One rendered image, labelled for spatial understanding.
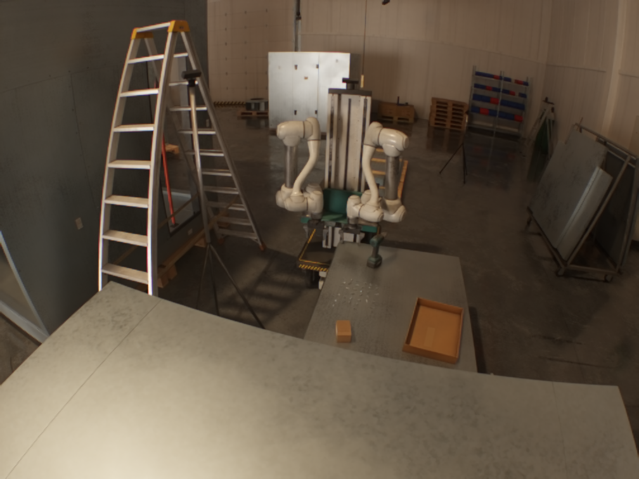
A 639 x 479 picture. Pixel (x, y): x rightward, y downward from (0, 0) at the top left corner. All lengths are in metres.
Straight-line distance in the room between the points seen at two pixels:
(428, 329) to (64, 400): 1.83
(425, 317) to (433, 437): 1.61
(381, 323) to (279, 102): 7.57
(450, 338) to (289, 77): 7.70
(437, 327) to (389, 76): 11.20
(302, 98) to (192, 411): 8.44
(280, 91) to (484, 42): 7.27
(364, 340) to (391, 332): 0.17
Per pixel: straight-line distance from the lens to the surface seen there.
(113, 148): 2.39
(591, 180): 4.30
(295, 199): 2.54
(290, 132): 2.55
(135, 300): 0.83
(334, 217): 2.95
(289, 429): 0.55
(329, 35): 13.09
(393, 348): 1.92
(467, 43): 12.73
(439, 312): 2.21
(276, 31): 13.69
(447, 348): 2.00
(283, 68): 8.90
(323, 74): 8.57
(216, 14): 15.01
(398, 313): 2.13
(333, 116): 2.83
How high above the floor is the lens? 2.06
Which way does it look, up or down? 31 degrees down
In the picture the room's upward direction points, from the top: 2 degrees clockwise
